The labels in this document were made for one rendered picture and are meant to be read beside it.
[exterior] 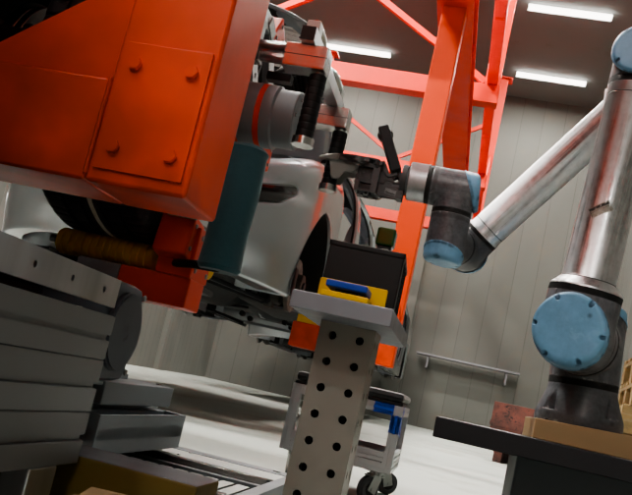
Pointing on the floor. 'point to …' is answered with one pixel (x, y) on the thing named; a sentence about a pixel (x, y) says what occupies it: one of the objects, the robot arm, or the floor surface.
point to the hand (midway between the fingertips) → (325, 157)
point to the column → (332, 411)
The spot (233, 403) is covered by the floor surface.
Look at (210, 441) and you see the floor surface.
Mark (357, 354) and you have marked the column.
